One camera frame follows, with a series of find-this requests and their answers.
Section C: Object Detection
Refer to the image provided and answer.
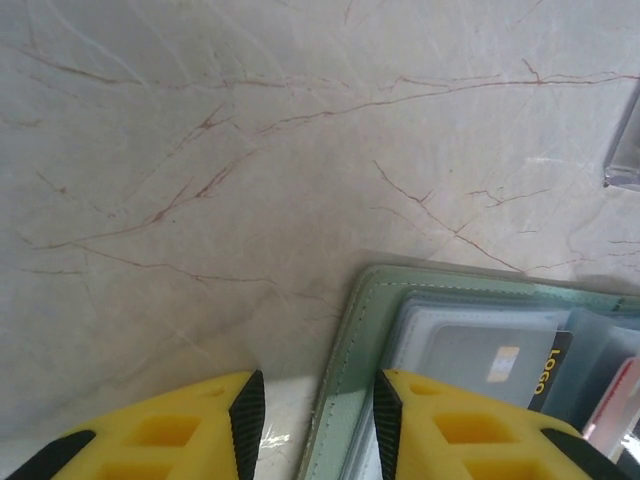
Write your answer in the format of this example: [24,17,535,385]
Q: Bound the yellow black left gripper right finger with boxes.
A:
[373,368,636,480]

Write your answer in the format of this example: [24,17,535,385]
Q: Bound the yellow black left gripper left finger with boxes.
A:
[0,368,265,480]

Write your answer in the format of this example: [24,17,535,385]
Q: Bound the green leather card holder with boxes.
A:
[294,264,640,480]

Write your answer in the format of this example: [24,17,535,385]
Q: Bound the black card yellow logo text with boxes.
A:
[432,324,575,412]

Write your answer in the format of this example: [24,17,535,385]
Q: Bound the clear plastic card box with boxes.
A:
[601,89,640,190]

